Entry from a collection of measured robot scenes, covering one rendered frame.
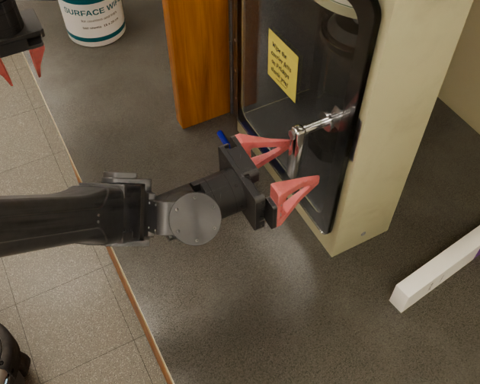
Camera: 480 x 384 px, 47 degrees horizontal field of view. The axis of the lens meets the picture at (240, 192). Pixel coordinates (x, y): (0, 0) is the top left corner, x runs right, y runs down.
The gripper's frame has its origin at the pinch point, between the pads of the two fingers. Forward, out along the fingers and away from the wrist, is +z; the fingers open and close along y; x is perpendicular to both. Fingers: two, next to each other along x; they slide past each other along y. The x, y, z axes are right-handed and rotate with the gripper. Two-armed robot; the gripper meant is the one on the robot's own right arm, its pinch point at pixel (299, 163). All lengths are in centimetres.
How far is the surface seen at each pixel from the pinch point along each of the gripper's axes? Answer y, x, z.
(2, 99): 178, 111, -41
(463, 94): 14, 19, 48
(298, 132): -0.2, -6.2, -0.6
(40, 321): 63, 113, -53
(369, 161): -4.7, -1.0, 7.7
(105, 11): 64, 11, -8
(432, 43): -4.9, -17.5, 12.4
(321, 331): -14.1, 20.7, -3.1
